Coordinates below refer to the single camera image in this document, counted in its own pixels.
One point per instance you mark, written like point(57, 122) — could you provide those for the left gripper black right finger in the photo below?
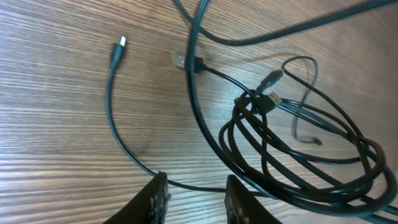
point(242, 207)

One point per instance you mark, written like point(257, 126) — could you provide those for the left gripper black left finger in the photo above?
point(148, 206)

